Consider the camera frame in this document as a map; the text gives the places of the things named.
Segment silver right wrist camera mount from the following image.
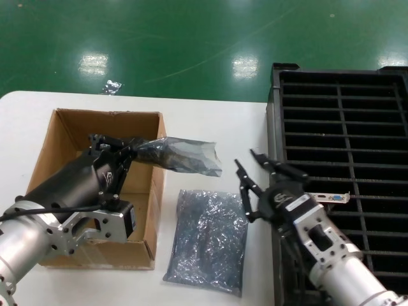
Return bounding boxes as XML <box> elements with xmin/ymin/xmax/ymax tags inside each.
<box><xmin>285</xmin><ymin>193</ymin><xmax>364</xmax><ymax>265</ymax></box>

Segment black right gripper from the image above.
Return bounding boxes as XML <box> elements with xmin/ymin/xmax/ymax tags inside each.
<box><xmin>234</xmin><ymin>148</ymin><xmax>312</xmax><ymax>233</ymax></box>

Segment graphics card with metal bracket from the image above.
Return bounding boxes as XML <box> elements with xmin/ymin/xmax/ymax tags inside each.
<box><xmin>307</xmin><ymin>190</ymin><xmax>351</xmax><ymax>205</ymax></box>

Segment brown cardboard box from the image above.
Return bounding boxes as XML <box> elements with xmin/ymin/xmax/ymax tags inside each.
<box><xmin>24</xmin><ymin>108</ymin><xmax>168</xmax><ymax>271</ymax></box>

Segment crinkled grey antistatic bag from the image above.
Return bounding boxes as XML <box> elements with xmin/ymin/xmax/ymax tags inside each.
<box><xmin>161</xmin><ymin>189</ymin><xmax>251</xmax><ymax>299</ymax></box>

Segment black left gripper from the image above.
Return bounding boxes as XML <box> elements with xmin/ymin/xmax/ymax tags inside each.
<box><xmin>24</xmin><ymin>133</ymin><xmax>141</xmax><ymax>212</ymax></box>

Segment crumpled foil scrap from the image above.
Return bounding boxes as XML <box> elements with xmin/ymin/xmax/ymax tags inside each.
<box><xmin>101</xmin><ymin>79</ymin><xmax>124</xmax><ymax>96</ymax></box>

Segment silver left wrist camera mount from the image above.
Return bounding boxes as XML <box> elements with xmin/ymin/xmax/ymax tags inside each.
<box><xmin>47</xmin><ymin>199</ymin><xmax>138</xmax><ymax>258</ymax></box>

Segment black slotted plastic container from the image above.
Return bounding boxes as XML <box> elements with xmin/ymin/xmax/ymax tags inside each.
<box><xmin>266</xmin><ymin>62</ymin><xmax>408</xmax><ymax>306</ymax></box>

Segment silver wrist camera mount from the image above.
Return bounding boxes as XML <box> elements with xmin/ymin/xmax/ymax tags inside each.
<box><xmin>47</xmin><ymin>199</ymin><xmax>138</xmax><ymax>258</ymax></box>
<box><xmin>285</xmin><ymin>193</ymin><xmax>364</xmax><ymax>265</ymax></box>

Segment dark translucent antistatic bag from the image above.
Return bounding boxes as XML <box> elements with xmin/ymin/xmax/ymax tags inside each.
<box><xmin>135</xmin><ymin>136</ymin><xmax>223</xmax><ymax>179</ymax></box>

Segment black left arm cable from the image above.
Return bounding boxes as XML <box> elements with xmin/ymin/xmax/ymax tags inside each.
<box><xmin>0</xmin><ymin>205</ymin><xmax>103</xmax><ymax>222</ymax></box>

